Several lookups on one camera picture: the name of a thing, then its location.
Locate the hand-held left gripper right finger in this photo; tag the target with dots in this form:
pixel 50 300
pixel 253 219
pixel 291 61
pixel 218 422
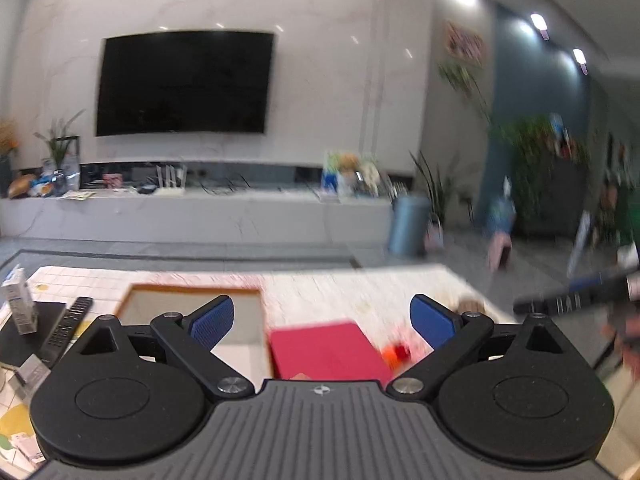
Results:
pixel 432 320

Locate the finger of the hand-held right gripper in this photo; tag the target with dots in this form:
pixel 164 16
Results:
pixel 575 295

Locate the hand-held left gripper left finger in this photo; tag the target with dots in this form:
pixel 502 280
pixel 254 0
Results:
pixel 215 320

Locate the pink white crochet pouch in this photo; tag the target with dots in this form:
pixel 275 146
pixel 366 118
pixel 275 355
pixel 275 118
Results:
pixel 396 352

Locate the orange cardboard box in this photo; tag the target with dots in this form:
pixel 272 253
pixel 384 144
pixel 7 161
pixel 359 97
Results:
pixel 145 305

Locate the brown plush toy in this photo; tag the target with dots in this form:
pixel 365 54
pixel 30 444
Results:
pixel 471 306

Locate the pastel woven bag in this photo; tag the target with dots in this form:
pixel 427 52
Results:
pixel 435 235

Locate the pink space heater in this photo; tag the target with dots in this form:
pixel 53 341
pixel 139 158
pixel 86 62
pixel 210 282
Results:
pixel 500 252

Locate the grey blue trash can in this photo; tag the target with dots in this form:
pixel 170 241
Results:
pixel 407 225

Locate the dark cabinet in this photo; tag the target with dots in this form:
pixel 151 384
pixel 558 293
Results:
pixel 575 195

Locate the marble television console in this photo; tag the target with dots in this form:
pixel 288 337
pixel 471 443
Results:
pixel 200 217

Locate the red lid plastic container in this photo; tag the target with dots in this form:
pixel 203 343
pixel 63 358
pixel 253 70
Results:
pixel 320 350

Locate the blue water jug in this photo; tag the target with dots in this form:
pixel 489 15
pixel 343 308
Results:
pixel 501 210

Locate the long leaf potted plant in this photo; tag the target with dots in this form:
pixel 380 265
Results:
pixel 440 185

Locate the leafy green plant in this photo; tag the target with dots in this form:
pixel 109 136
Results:
pixel 535 160

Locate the white router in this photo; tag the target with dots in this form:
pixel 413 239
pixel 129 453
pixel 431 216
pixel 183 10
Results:
pixel 171 182

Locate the black remote control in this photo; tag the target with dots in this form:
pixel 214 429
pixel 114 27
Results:
pixel 65 330

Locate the white round ornament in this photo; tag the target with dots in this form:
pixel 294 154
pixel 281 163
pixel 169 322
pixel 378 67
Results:
pixel 370 175

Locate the lemon print tablecloth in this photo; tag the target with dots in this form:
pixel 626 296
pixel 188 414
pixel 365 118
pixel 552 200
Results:
pixel 60 280

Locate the black notebook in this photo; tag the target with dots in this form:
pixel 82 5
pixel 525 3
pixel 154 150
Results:
pixel 47 317

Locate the small teddy bear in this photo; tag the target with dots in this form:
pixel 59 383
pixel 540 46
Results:
pixel 349 172

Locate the small pink box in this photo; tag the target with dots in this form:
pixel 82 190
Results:
pixel 112 180

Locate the green blue picture board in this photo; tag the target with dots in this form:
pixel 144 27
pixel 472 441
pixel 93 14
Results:
pixel 330 177

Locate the loose papers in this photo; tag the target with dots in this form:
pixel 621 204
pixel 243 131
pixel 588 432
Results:
pixel 80 195

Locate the small grey box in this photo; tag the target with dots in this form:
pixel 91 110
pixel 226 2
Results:
pixel 32 372

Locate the white milk carton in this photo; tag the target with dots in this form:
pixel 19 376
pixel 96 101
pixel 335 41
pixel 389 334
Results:
pixel 20 300

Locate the snack packets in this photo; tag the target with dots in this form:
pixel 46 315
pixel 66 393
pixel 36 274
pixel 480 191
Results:
pixel 44 185

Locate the green plant in glass vase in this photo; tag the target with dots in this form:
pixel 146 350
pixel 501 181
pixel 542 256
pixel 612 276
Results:
pixel 57 145

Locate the brown rounded ornament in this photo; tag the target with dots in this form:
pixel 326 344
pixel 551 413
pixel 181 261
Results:
pixel 21 186

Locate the hanging vine plant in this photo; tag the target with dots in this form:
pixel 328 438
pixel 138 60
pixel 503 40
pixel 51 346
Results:
pixel 465 80

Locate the yellow dried flowers in vase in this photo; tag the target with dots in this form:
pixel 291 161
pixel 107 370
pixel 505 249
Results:
pixel 6 145

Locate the black wall television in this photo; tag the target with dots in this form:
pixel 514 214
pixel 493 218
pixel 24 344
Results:
pixel 185 85

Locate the framed wall picture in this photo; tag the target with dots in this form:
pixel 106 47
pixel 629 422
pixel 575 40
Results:
pixel 466 42

